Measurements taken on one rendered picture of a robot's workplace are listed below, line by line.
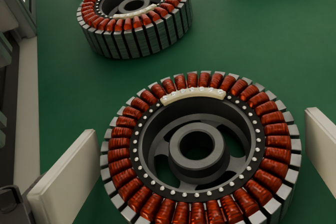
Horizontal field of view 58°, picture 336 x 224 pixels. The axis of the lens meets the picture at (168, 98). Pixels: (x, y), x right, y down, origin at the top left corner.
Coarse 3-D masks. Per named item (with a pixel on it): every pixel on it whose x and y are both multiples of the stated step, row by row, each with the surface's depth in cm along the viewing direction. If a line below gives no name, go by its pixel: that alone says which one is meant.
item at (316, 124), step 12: (312, 108) 17; (312, 120) 16; (324, 120) 16; (312, 132) 16; (324, 132) 15; (312, 144) 17; (324, 144) 15; (312, 156) 17; (324, 156) 15; (324, 168) 15; (324, 180) 15
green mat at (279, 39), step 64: (64, 0) 39; (192, 0) 34; (256, 0) 31; (320, 0) 29; (64, 64) 30; (128, 64) 28; (192, 64) 26; (256, 64) 25; (320, 64) 24; (64, 128) 24; (320, 192) 17
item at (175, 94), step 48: (144, 96) 20; (192, 96) 19; (240, 96) 18; (144, 144) 18; (192, 144) 19; (288, 144) 15; (144, 192) 15; (192, 192) 15; (240, 192) 14; (288, 192) 14
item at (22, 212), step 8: (0, 192) 13; (8, 192) 13; (16, 192) 13; (0, 200) 13; (8, 200) 13; (16, 200) 13; (0, 208) 13; (8, 208) 13; (16, 208) 13; (24, 208) 13; (0, 216) 12; (8, 216) 12; (16, 216) 12; (24, 216) 12
